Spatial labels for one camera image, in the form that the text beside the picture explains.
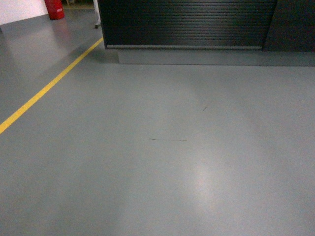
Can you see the red fire extinguisher box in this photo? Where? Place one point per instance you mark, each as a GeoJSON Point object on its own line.
{"type": "Point", "coordinates": [54, 9]}

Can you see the black checkout counter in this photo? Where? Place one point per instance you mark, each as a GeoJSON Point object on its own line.
{"type": "Point", "coordinates": [210, 32]}

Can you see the white cart leg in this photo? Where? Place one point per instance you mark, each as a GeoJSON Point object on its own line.
{"type": "Point", "coordinates": [97, 15]}

